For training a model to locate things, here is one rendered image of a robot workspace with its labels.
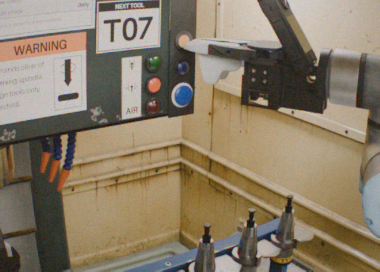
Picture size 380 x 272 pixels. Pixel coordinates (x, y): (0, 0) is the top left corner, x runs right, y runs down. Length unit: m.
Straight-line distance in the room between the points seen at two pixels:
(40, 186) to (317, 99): 0.98
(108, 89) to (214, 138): 1.26
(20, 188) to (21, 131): 0.75
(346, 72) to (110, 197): 1.51
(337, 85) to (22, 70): 0.39
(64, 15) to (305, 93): 0.33
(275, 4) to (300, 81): 0.11
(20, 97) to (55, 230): 0.94
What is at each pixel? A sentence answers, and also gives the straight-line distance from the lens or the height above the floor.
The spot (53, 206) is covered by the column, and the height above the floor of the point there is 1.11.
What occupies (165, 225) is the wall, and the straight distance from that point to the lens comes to 2.23.
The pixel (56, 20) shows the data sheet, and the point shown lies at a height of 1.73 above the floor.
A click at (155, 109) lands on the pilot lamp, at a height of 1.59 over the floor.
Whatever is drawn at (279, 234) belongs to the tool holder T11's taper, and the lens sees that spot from 1.13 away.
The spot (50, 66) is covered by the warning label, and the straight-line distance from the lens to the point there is 0.66.
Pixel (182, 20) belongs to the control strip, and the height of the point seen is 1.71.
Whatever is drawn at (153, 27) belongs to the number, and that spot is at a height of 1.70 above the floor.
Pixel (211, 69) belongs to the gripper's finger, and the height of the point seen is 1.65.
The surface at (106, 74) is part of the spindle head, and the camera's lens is 0.69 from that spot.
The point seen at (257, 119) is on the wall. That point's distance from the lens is 1.73.
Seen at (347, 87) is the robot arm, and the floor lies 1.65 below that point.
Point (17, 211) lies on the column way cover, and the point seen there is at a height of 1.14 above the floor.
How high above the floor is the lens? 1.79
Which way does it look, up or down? 18 degrees down
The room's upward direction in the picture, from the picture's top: 2 degrees clockwise
